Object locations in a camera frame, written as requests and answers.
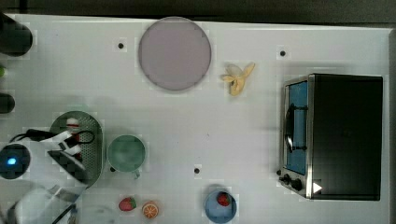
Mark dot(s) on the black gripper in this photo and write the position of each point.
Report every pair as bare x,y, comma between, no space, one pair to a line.
72,166

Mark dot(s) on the red plush ketchup bottle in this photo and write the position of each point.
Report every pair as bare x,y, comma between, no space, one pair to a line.
72,126

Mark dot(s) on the green mug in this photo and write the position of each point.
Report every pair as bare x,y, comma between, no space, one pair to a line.
126,153

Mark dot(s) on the black bowl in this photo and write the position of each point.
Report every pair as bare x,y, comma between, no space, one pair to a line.
7,103

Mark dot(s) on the red toy strawberry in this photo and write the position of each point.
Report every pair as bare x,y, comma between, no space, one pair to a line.
127,204

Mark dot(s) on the green toy lime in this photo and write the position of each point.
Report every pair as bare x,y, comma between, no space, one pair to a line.
3,71

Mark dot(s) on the toy orange half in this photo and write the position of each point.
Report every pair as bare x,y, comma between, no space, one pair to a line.
150,210

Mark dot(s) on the dark grey cup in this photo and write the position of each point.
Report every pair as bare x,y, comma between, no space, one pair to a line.
15,38

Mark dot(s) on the grey round plate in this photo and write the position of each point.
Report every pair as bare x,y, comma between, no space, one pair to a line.
174,53

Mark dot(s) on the blue cup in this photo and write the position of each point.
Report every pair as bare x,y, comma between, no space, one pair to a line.
217,213

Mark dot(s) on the strawberry inside blue cup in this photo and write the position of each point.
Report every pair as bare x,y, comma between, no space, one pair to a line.
224,199

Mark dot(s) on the peeled toy banana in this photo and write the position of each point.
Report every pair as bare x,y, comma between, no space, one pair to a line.
236,77

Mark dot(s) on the toaster oven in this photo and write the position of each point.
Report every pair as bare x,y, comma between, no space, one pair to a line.
331,138

